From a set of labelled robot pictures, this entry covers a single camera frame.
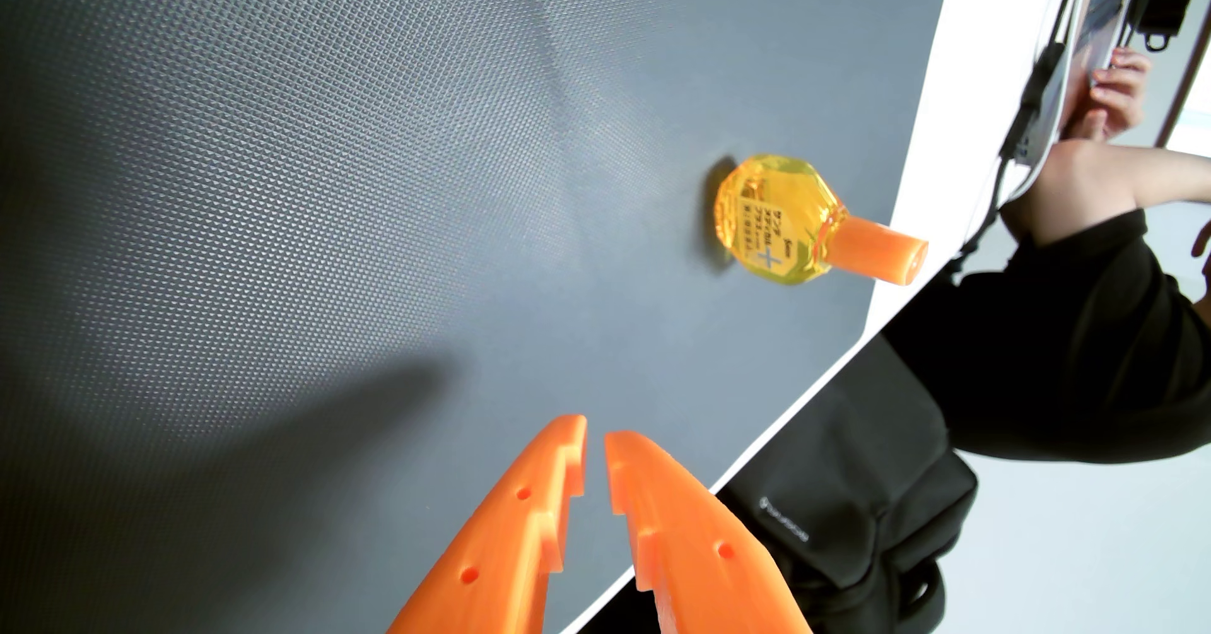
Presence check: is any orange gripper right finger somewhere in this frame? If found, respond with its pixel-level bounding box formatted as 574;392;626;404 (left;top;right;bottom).
604;430;813;634

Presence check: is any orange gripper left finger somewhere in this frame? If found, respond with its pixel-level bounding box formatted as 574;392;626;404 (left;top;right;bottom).
388;414;588;634

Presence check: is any yellow eyedrops bottle orange cap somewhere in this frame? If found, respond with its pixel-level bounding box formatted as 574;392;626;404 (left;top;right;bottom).
714;153;930;287

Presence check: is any person's hand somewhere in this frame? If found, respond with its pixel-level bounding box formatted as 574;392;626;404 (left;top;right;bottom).
1064;47;1154;143

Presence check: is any black bag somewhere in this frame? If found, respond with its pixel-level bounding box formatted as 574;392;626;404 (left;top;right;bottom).
577;331;978;634

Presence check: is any grey textured mat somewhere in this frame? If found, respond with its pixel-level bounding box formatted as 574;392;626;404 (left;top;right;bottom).
0;0;950;634

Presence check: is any person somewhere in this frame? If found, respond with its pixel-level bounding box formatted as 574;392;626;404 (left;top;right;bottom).
880;208;1211;465

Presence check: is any silver laptop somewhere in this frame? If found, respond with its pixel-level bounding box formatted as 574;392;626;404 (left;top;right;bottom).
1026;0;1141;167

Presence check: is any black clamp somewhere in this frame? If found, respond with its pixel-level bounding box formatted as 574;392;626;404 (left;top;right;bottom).
1126;0;1211;53

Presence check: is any black cable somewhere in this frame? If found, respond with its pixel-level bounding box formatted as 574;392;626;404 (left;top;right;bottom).
946;0;1094;278

